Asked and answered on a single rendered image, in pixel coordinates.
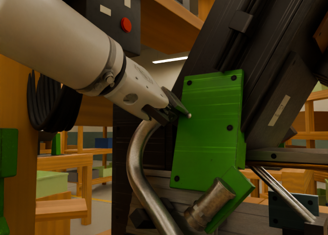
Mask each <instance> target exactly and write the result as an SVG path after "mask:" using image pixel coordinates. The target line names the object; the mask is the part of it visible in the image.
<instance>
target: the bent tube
mask: <svg viewBox="0 0 328 235"><path fill-rule="evenodd" d="M161 89H162V91H163V92H164V93H165V95H166V96H167V98H168V101H169V104H171V105H172V106H174V107H175V108H176V109H177V110H179V111H180V112H182V113H183V114H185V115H187V114H188V113H189V112H188V110H187V109H186V108H185V107H184V105H183V104H182V103H181V102H180V100H179V99H178V98H177V97H176V95H175V94H174V93H172V92H171V91H170V90H168V89H167V88H165V87H164V86H162V87H161ZM150 117H151V116H150ZM151 118H152V117H151ZM160 126H161V124H160V123H158V122H157V121H156V120H155V119H154V118H152V121H145V120H143V121H142V122H141V123H140V124H139V126H138V127H137V129H136V130H135V132H134V134H133V136H132V138H131V140H130V143H129V146H128V150H127V156H126V171H127V176H128V180H129V183H130V185H131V187H132V189H133V191H134V193H135V194H136V196H137V197H138V199H139V201H140V202H141V204H142V206H143V207H144V209H145V211H146V212H147V214H148V216H149V217H150V219H151V220H152V222H153V224H154V225H155V227H156V229H157V230H158V232H159V234H160V235H184V234H183V233H182V231H181V230H180V228H179V227H178V225H177V224H176V222H175V221H174V219H173V218H172V216H171V215H170V213H169V212H168V210H167V209H166V207H165V206H164V204H163V203H162V201H161V200H160V198H159V197H158V195H157V194H156V192H155V191H154V189H153V188H152V186H151V185H150V183H149V182H148V180H147V178H146V176H145V174H144V170H143V154H144V149H145V146H146V144H147V142H148V140H149V138H150V136H151V135H152V134H153V133H154V132H155V131H156V130H157V129H158V128H159V127H160Z"/></svg>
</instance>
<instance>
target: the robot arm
mask: <svg viewBox="0 0 328 235"><path fill-rule="evenodd" d="M0 54H2V55H4V56H6V57H8V58H10V59H12V60H14V61H16V62H18V63H20V64H22V65H24V66H27V67H29V68H31V69H33V70H35V71H37V72H39V73H41V74H43V75H45V76H47V77H49V78H51V79H53V80H56V81H58V82H60V83H62V84H64V85H66V86H68V87H70V88H72V89H74V90H76V91H77V92H78V93H82V94H84V95H87V96H104V97H105V98H107V99H108V100H110V101H111V102H113V103H114V104H116V105H118V106H119V107H121V108H122V109H124V110H126V111H127V112H129V113H131V114H133V115H135V116H136V117H138V118H140V119H143V120H145V121H152V118H154V119H155V120H156V121H157V122H158V123H160V124H161V125H162V126H165V125H166V124H171V123H172V122H173V121H175V120H176V119H177V117H178V116H179V115H180V114H181V112H180V111H179V110H177V109H176V108H175V107H174V106H172V105H171V104H169V101H168V98H167V96H166V95H165V93H164V92H163V91H162V89H161V88H160V87H159V85H158V84H157V83H156V81H155V80H154V79H153V78H152V76H151V75H150V74H149V73H148V72H147V70H145V69H144V68H143V67H142V66H140V65H139V64H137V63H136V62H134V61H133V60H131V59H129V58H128V57H126V56H125V53H124V52H123V50H122V47H121V46H120V44H119V43H117V42H116V41H115V40H113V39H112V38H111V37H109V36H108V35H107V34H105V33H104V32H103V31H102V30H100V29H99V28H98V27H97V26H95V25H94V24H93V23H91V22H90V21H89V20H87V19H86V18H85V17H83V16H82V15H81V14H79V13H78V12H77V11H76V10H74V9H73V8H72V7H70V6H69V5H68V4H66V3H65V2H64V1H62V0H0ZM157 108H160V109H159V110H157ZM150 116H151V117H152V118H151V117H150Z"/></svg>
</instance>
